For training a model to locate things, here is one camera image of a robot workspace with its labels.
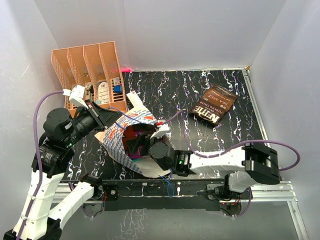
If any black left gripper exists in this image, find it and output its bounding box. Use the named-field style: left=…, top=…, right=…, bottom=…
left=64, top=99, right=123, bottom=145

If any red doritos bag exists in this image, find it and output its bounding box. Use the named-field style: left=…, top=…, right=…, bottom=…
left=122, top=124, right=148, bottom=150

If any blue checkered paper bag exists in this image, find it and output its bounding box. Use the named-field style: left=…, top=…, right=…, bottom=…
left=94, top=104, right=176, bottom=198

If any brown kettle chips bag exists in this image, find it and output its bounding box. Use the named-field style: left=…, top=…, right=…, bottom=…
left=188, top=84, right=238, bottom=125

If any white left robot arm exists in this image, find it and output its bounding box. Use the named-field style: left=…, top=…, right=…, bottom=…
left=3, top=102, right=122, bottom=240

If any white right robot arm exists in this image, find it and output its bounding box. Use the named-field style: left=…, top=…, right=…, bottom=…
left=125, top=132, right=280, bottom=200

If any purple snack bag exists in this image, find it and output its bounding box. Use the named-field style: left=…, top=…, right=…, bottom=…
left=128, top=153, right=144, bottom=161

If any white label bottle in organizer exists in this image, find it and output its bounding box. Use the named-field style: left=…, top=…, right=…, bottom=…
left=98, top=81, right=110, bottom=104

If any blue item in organizer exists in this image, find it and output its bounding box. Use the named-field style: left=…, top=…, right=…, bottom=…
left=113, top=85, right=123, bottom=94

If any small white red box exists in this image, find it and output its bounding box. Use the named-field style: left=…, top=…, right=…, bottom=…
left=126, top=91, right=144, bottom=107

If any orange plastic file organizer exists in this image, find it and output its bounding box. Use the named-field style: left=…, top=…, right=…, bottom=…
left=51, top=41, right=128, bottom=113

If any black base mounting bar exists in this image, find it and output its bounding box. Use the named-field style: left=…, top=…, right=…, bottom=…
left=102, top=179, right=241, bottom=211

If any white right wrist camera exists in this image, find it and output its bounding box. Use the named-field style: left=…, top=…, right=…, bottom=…
left=150, top=120, right=171, bottom=139

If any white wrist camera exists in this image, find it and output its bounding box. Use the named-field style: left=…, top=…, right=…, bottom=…
left=150, top=120, right=171, bottom=139
left=62, top=85, right=89, bottom=109

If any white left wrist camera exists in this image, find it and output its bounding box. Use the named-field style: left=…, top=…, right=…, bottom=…
left=62, top=85, right=89, bottom=109

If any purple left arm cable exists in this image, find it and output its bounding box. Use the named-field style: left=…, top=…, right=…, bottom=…
left=14, top=90, right=66, bottom=240

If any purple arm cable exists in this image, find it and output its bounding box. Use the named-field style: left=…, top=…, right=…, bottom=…
left=159, top=109, right=301, bottom=173
left=14, top=90, right=66, bottom=240

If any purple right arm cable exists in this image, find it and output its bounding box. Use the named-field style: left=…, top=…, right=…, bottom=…
left=159, top=109, right=301, bottom=173

